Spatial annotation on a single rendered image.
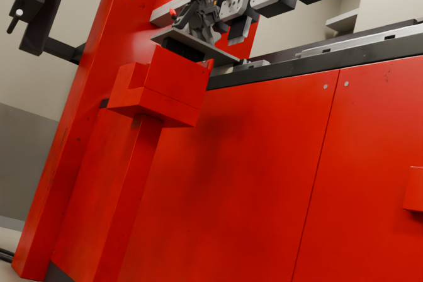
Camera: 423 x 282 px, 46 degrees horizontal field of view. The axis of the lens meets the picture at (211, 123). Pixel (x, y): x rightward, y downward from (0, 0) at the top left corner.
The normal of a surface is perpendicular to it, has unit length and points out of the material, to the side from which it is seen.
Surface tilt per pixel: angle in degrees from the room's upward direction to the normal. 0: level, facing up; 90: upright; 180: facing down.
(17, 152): 90
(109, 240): 90
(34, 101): 90
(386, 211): 90
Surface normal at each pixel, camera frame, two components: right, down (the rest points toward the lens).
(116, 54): 0.52, -0.03
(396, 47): -0.81, -0.33
